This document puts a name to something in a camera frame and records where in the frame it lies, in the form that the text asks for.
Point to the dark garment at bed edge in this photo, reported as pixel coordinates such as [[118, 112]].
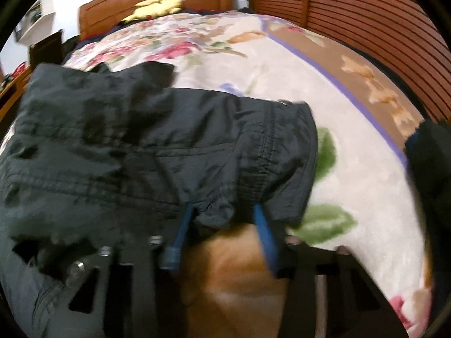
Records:
[[428, 155]]

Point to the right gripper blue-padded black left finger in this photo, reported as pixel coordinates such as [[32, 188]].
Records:
[[174, 236]]

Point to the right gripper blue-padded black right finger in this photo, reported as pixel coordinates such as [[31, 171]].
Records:
[[269, 236]]

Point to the yellow plush toy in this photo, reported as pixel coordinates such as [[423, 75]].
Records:
[[149, 9]]

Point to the wooden desk cabinet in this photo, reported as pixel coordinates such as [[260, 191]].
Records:
[[13, 91]]

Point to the floral blanket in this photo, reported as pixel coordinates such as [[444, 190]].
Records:
[[358, 258]]

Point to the dark wooden chair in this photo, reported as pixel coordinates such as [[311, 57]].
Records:
[[49, 50]]

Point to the black jacket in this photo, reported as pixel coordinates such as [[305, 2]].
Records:
[[98, 162]]

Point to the white wall shelf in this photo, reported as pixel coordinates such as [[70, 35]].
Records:
[[36, 24]]

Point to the louvered wooden wardrobe door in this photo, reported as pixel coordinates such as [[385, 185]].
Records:
[[397, 33]]

